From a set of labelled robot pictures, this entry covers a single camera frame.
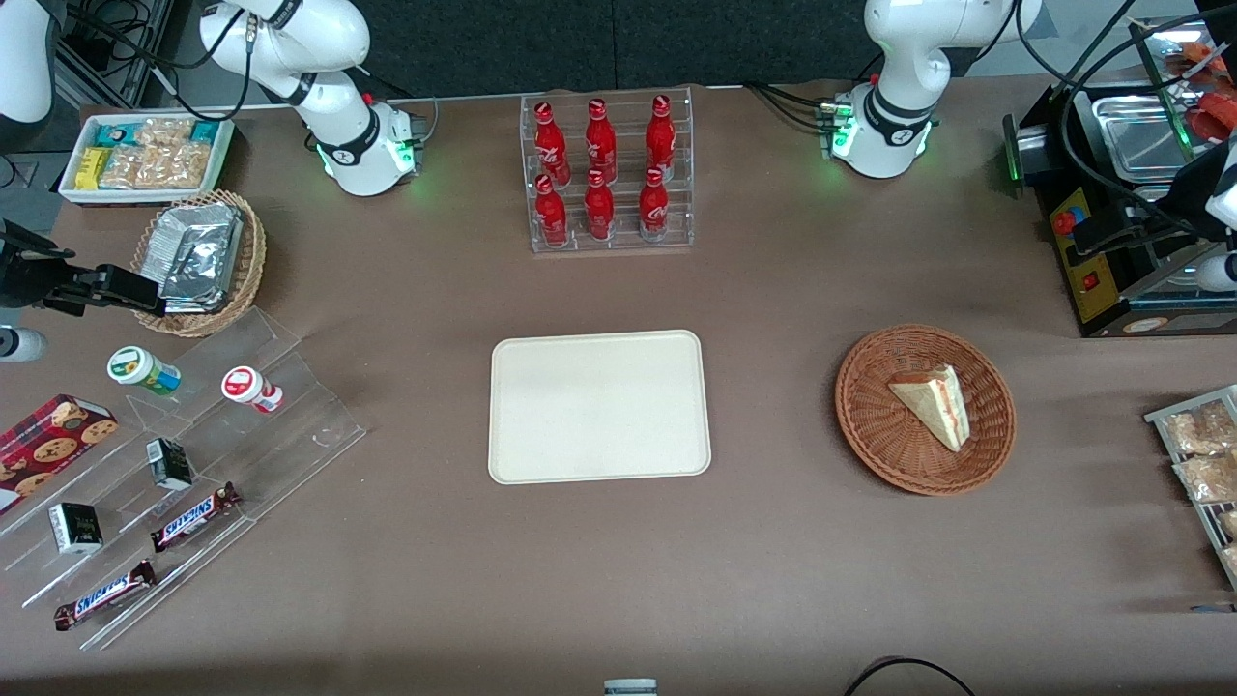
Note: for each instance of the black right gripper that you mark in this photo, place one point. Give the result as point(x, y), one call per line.
point(27, 278)

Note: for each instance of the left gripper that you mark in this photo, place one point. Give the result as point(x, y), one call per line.
point(1191, 186)

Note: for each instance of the triangular sandwich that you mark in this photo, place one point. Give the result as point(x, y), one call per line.
point(935, 406)

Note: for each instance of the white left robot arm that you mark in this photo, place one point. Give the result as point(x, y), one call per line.
point(894, 106)

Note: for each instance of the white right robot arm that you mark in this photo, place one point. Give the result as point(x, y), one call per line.
point(340, 145)

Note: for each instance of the light wicker basket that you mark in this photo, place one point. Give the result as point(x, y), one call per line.
point(249, 261)

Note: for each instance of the tray of packaged snacks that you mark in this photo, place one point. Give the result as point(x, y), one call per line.
point(1160, 418)

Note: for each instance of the brown wicker basket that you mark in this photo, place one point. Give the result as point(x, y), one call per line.
point(870, 406)

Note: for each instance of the cream plastic tray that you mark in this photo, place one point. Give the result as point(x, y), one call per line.
point(599, 406)

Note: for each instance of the black food warmer cabinet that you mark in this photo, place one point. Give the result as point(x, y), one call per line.
point(1102, 290)

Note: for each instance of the green-capped white bottle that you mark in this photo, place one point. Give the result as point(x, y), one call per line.
point(143, 370)

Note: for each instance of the white rectangular snack bin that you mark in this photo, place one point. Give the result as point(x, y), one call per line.
point(72, 193)

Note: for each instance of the silver foil packs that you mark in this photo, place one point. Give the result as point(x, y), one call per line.
point(198, 256)

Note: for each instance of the yellow snack pack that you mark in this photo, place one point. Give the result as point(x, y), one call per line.
point(92, 168)

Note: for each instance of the clear bag of crackers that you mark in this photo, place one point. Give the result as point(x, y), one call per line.
point(159, 166)
point(164, 131)

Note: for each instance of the fried food in warmer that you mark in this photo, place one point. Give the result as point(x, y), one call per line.
point(1213, 106)

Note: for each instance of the red plaid cookie box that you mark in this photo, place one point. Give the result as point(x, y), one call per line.
point(48, 445)

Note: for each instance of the teal snack pack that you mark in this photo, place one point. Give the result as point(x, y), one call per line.
point(114, 135)
point(204, 131)

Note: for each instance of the red-capped white bottle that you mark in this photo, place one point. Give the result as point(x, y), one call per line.
point(249, 388)

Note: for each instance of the small black carton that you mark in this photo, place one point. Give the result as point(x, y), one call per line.
point(75, 528)
point(170, 464)

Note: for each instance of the clear bag of pastries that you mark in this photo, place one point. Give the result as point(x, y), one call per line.
point(1208, 477)
point(1198, 430)

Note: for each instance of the clear acrylic tiered stand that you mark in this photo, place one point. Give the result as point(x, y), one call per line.
point(290, 425)

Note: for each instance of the Snickers bar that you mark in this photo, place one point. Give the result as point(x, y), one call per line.
point(193, 516)
point(104, 594)

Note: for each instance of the black equipment rack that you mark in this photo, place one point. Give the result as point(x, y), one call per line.
point(106, 48)

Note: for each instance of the red cola bottle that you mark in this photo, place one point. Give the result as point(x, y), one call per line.
point(600, 143)
point(599, 208)
point(551, 215)
point(550, 145)
point(654, 206)
point(661, 137)

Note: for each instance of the clear acrylic bottle rack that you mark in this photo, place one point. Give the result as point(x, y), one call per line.
point(623, 246)

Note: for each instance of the grey cylindrical object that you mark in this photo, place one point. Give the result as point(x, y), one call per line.
point(630, 687)

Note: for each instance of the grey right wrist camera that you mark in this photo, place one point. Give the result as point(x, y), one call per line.
point(19, 344)

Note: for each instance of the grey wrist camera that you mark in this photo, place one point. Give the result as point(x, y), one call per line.
point(19, 344)
point(1220, 273)

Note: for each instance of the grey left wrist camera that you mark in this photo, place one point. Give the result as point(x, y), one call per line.
point(1220, 273)

